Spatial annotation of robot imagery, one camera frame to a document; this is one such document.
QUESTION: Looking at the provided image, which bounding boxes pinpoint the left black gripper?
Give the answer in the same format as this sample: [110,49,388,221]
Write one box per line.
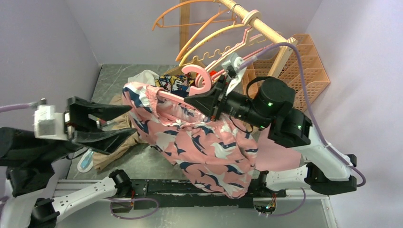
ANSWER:
[38,94,141,162]

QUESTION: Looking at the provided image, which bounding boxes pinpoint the pink patterned shorts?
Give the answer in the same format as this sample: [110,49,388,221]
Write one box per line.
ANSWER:
[122,82,258,199]

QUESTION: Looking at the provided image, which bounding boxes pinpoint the wooden clothes rack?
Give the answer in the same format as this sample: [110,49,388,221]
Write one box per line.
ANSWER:
[163,0,298,79]

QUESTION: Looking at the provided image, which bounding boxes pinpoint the navy blue shorts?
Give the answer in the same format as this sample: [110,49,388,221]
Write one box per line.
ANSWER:
[171,90,189,98]

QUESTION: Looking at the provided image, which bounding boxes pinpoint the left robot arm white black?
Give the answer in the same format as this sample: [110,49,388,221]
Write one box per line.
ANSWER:
[0,96,135,228]

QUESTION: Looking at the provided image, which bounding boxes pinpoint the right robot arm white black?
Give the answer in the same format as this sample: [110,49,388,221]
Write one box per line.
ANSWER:
[185,76,358,197]

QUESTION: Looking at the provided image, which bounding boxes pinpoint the orange shorts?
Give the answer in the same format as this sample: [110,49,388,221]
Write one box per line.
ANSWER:
[210,71,220,79]

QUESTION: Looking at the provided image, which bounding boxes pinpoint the front orange hanger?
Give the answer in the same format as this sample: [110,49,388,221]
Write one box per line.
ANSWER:
[175,9,229,61]

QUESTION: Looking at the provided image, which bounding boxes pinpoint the orange hanger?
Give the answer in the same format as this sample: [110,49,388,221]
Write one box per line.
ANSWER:
[152,0,213,31]
[175,9,229,61]

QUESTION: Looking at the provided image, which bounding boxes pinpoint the yellow hanger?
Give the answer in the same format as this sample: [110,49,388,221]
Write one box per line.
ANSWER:
[179,24,245,67]

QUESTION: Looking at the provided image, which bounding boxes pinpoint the rear orange hanger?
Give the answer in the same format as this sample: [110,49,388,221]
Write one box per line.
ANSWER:
[152,0,213,31]

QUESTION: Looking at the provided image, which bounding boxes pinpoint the light blue packaged tool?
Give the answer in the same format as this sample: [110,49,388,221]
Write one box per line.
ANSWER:
[77,149,94,173]

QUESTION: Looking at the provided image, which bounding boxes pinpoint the yellow black patterned garment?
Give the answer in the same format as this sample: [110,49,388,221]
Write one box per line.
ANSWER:
[155,73,195,92]

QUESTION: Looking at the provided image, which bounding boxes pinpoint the white garment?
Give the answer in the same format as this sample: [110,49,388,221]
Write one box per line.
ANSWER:
[127,70,159,85]

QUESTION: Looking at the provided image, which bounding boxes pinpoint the pink clipboard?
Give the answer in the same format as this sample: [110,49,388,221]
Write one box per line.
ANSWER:
[256,129,301,171]

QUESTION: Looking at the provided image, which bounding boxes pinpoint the peach plastic file organizer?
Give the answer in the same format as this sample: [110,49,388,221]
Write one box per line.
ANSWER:
[242,34,330,112]

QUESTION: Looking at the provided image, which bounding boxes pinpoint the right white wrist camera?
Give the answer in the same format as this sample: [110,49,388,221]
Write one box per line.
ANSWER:
[221,53,246,95]

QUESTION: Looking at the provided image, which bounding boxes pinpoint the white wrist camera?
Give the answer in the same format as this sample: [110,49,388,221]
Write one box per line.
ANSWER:
[221,53,246,95]
[33,98,67,141]

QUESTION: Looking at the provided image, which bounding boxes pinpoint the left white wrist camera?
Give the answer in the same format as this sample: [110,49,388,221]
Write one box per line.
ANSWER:
[33,98,67,141]

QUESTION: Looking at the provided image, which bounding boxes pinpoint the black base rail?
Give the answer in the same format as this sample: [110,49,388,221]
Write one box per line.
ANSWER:
[132,179,287,209]

